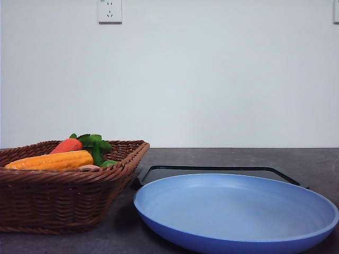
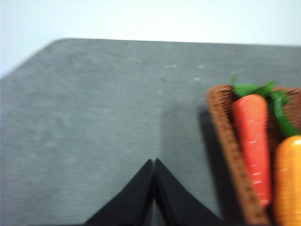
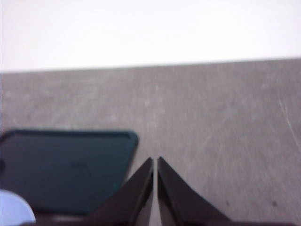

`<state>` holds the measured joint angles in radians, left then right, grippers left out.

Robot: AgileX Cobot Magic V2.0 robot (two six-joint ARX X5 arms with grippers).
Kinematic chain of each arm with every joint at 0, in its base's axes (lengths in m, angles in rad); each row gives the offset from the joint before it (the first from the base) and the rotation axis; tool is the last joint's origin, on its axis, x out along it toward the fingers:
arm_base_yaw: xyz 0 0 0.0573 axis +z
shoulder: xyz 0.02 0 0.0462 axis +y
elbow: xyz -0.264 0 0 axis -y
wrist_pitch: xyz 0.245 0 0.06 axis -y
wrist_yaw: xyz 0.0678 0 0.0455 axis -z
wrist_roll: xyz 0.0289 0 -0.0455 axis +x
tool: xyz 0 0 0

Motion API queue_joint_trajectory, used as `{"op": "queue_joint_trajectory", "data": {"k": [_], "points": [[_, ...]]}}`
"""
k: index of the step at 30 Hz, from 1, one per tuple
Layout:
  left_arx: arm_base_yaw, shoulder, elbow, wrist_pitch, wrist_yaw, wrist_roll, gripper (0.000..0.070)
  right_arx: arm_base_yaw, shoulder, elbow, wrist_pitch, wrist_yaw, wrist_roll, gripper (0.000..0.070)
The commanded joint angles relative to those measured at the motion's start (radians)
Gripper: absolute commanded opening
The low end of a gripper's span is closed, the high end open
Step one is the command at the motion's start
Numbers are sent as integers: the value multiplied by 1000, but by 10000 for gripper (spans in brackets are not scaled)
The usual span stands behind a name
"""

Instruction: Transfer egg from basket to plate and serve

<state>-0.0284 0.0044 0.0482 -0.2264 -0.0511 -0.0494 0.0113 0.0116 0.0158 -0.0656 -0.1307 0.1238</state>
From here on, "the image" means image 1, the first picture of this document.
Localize green leafy vegetable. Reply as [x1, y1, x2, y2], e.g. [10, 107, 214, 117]
[70, 133, 112, 160]

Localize brown wicker basket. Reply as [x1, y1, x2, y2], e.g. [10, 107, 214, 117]
[0, 140, 150, 234]

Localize white wall plate right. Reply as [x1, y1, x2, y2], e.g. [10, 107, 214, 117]
[333, 0, 339, 25]

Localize yellow corn cob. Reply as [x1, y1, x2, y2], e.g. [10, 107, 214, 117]
[5, 150, 94, 170]

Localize white wall socket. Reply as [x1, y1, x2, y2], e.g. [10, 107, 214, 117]
[97, 0, 123, 25]

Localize brown egg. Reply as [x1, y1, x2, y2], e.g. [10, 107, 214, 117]
[79, 165, 101, 170]

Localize black tray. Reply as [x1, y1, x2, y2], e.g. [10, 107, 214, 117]
[134, 166, 310, 189]

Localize orange carrot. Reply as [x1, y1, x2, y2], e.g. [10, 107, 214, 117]
[50, 138, 83, 154]

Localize blue plate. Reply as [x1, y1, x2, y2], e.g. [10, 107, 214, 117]
[133, 174, 339, 254]

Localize green pepper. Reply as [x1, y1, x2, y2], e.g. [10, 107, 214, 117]
[93, 141, 118, 167]

